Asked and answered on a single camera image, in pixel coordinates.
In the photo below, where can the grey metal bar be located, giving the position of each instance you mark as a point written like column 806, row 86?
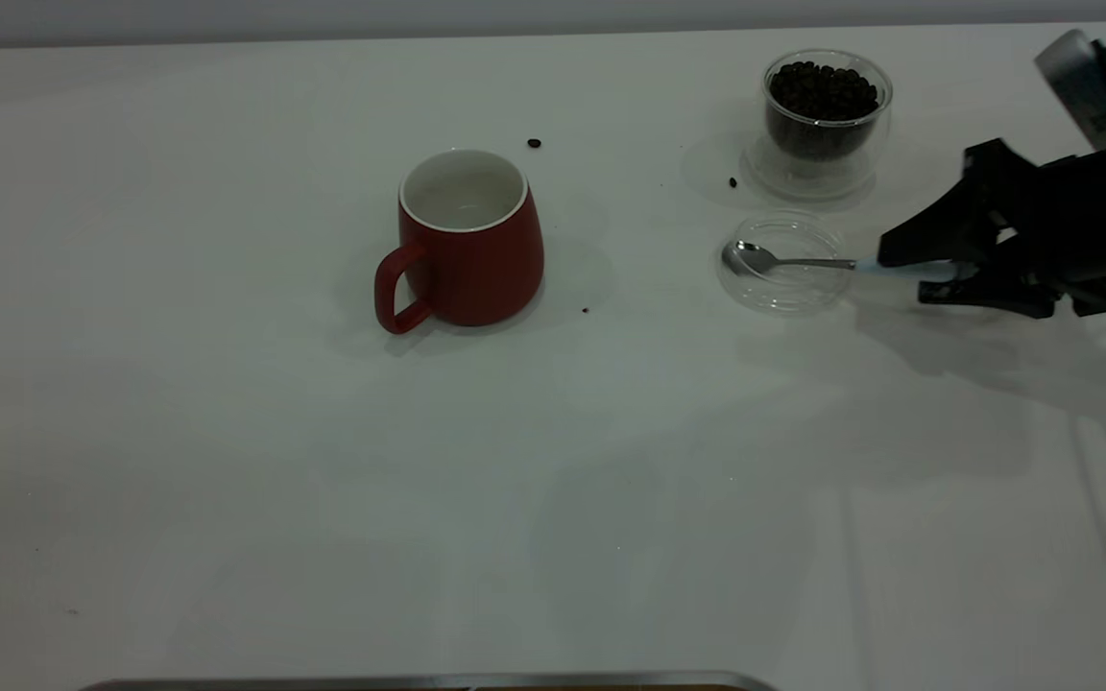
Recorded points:
column 419, row 682

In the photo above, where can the shallow clear glass dish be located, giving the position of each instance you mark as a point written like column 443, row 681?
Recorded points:
column 788, row 297

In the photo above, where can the double-walled clear glass cup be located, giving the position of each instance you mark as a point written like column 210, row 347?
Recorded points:
column 817, row 178

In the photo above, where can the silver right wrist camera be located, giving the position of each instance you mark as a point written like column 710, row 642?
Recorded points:
column 1076, row 86

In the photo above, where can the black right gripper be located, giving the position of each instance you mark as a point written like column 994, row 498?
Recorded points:
column 1091, row 216

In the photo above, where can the red ceramic mug white inside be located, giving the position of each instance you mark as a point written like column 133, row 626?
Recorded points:
column 486, row 278

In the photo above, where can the heap of coffee beans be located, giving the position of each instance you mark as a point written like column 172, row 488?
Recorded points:
column 822, row 96

